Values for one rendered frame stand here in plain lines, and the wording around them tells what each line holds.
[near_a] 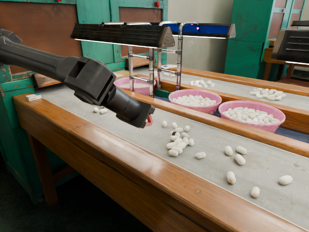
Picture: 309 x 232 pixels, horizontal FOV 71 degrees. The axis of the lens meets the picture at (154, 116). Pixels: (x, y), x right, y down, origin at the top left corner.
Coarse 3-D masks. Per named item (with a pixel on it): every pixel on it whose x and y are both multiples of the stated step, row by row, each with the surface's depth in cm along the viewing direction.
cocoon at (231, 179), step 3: (228, 174) 57; (231, 174) 57; (234, 174) 58; (228, 177) 57; (231, 177) 56; (234, 177) 56; (228, 180) 56; (231, 180) 56; (234, 180) 56; (231, 183) 56
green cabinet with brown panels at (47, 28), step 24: (0, 0) 100; (24, 0) 107; (48, 0) 115; (72, 0) 124; (96, 0) 136; (120, 0) 148; (144, 0) 164; (0, 24) 103; (24, 24) 111; (48, 24) 119; (72, 24) 129; (48, 48) 122; (72, 48) 133; (96, 48) 145; (120, 48) 159; (144, 48) 179; (0, 72) 107; (24, 72) 115
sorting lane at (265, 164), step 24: (48, 96) 121; (72, 96) 121; (96, 120) 92; (120, 120) 92; (168, 120) 92; (192, 120) 92; (144, 144) 75; (216, 144) 75; (240, 144) 75; (264, 144) 74; (192, 168) 62; (216, 168) 62; (240, 168) 62; (264, 168) 62; (288, 168) 62; (240, 192) 54; (264, 192) 54; (288, 192) 54; (288, 216) 47
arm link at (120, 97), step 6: (114, 90) 49; (120, 90) 51; (108, 96) 49; (114, 96) 48; (120, 96) 50; (126, 96) 52; (102, 102) 50; (108, 102) 49; (114, 102) 49; (120, 102) 50; (126, 102) 52; (108, 108) 51; (114, 108) 51; (120, 108) 51
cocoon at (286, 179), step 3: (282, 177) 56; (285, 177) 56; (288, 177) 56; (291, 177) 56; (279, 180) 56; (282, 180) 56; (285, 180) 55; (288, 180) 55; (291, 180) 56; (282, 183) 56; (285, 183) 55; (288, 183) 56
